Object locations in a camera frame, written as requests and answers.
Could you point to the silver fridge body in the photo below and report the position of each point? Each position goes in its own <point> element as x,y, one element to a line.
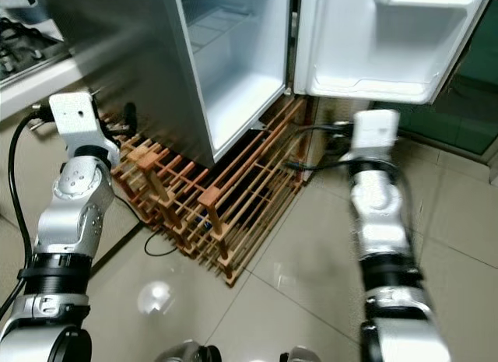
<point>117,58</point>

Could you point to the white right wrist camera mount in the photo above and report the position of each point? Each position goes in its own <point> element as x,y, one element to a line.
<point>375,132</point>

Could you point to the steel gas hob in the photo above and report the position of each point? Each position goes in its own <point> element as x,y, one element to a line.
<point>23,54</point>

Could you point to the white kitchen counter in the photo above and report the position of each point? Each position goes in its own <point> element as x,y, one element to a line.
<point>31,93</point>

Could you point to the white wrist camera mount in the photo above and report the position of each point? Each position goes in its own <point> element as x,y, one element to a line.
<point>375,132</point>
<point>74,117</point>

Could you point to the dark green cabinet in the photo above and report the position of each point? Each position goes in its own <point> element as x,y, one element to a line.
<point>459,105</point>

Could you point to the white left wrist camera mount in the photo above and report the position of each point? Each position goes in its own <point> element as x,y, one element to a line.
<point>74,117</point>

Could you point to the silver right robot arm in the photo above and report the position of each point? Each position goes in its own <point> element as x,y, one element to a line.
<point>381,222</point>

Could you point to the robot left leg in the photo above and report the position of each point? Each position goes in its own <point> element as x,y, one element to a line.
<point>187,353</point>

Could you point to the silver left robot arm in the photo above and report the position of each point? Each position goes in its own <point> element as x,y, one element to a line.
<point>74,214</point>

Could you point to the robot right leg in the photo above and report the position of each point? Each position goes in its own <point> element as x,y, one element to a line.
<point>297,355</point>

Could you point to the brown wooden slatted rack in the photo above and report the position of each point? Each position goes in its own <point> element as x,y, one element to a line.
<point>214,198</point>

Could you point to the white-lined fridge door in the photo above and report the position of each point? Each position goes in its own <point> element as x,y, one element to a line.
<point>389,43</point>

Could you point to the grey kitchen pot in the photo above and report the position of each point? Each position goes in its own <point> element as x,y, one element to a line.
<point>17,8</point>

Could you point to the robot leg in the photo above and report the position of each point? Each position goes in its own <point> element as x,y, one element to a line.
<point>187,353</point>
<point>297,355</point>

